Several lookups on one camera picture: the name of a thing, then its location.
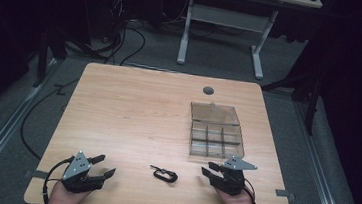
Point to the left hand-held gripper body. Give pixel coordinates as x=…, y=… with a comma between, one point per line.
x=77, y=169

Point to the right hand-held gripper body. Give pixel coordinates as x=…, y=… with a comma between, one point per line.
x=233, y=179

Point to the person's left hand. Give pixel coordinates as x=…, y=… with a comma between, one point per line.
x=64, y=198

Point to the clear plastic compartment box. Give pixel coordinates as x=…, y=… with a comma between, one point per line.
x=215, y=142

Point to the grey tape strip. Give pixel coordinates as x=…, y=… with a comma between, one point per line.
x=284, y=193
x=36, y=174

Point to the black carabiner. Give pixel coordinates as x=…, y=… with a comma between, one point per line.
x=164, y=175

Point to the black metal stand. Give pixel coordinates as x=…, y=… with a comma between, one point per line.
x=312, y=104
x=42, y=62

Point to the white-legged desk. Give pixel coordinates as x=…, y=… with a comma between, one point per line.
x=227, y=17

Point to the metal floor rail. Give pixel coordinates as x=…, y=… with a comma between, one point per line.
x=1, y=138
x=319, y=175

